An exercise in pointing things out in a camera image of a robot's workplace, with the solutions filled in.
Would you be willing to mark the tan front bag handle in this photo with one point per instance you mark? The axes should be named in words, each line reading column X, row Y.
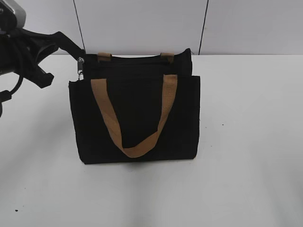
column 99, row 89

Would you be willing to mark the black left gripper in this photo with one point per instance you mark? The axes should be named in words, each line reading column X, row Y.
column 23, row 55

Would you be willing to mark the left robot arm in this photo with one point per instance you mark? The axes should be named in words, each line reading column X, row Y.
column 12, row 21

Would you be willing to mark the tan rear bag handle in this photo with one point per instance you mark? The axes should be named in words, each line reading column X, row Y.
column 102, row 56

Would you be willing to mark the black canvas tote bag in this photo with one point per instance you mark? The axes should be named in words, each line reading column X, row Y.
column 134, row 87

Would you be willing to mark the silver zipper pull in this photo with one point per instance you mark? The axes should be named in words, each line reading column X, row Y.
column 80, row 62

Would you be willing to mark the tan bag handle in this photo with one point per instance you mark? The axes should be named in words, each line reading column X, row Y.
column 102, row 56
column 99, row 89

